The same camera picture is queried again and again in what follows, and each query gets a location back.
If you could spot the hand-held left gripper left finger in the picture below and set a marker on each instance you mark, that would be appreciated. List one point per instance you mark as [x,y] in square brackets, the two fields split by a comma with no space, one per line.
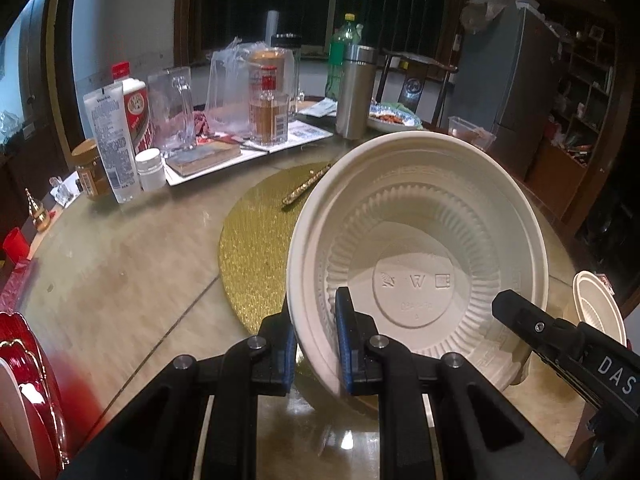
[290,357]

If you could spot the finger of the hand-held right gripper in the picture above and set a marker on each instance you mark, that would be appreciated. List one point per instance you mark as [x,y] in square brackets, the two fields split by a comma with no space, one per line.
[530,322]

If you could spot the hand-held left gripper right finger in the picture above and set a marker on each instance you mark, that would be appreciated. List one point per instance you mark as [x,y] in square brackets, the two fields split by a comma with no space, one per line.
[345,340]

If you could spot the red plate with white label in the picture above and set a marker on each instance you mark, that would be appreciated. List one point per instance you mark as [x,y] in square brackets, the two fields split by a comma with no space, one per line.
[35,390]

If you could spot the gold round mat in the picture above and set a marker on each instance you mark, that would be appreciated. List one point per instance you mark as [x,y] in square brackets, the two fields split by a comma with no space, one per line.
[255,260]

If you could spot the gold stick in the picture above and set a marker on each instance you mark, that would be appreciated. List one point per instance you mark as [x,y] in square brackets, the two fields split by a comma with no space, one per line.
[306,185]

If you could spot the glass turntable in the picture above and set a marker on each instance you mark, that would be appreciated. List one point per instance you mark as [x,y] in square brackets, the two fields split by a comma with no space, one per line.
[125,265]

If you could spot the clear plastic container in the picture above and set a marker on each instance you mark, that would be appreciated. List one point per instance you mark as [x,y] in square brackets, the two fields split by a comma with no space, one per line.
[470,132]

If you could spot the white paper sheets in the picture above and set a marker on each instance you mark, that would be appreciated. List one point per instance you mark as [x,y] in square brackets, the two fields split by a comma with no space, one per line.
[300,135]

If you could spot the grey flat box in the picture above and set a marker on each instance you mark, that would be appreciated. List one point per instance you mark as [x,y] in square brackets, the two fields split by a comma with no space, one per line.
[205,157]

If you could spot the plate of food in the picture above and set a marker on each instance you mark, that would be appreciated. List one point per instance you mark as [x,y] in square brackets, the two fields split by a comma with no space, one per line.
[395,117]

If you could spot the small white bottle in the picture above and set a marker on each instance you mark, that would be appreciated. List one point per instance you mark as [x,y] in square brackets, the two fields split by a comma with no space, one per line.
[150,170]

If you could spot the grey refrigerator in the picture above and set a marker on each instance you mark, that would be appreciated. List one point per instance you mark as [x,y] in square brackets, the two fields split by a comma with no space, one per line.
[520,85]

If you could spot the wooden shelf unit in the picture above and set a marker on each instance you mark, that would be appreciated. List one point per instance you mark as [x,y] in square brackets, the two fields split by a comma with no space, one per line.
[585,90]

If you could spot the glass liquor bottle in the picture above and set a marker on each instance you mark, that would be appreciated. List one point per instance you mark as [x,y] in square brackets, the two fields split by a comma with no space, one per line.
[268,112]

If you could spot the stainless steel thermos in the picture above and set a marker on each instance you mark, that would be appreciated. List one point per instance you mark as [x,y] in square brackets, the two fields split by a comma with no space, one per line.
[355,92]

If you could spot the dark wooden chair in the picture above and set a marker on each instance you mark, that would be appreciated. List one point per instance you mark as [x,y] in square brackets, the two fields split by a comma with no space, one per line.
[417,85]

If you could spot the clear glass pitcher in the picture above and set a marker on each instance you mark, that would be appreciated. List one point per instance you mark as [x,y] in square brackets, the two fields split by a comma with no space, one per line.
[172,110]

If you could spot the clear plastic bag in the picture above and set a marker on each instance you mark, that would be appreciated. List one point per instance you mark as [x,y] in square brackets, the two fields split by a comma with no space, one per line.
[227,90]

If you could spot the jar with tan lid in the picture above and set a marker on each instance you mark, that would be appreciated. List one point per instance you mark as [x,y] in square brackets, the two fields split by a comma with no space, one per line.
[89,170]

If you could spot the white lotion tube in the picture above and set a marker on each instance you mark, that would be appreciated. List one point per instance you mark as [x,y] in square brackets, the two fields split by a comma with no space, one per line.
[112,145]

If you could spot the red plastic packet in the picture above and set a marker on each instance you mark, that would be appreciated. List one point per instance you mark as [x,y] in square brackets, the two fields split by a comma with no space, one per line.
[15,290]

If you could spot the green plastic bottle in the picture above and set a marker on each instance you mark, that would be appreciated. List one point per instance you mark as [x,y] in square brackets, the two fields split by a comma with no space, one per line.
[341,55]

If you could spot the golden gourd ornament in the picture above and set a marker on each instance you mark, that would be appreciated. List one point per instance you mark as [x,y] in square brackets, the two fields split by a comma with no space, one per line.
[37,212]

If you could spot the white bottle with red cap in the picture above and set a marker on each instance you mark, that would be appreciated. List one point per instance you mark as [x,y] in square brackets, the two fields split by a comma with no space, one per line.
[135,110]

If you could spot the red plastic cup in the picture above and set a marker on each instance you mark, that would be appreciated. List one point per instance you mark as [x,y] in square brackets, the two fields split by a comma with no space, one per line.
[15,245]

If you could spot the clear plastic roll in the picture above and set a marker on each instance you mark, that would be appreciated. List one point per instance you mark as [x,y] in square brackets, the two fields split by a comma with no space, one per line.
[272,22]

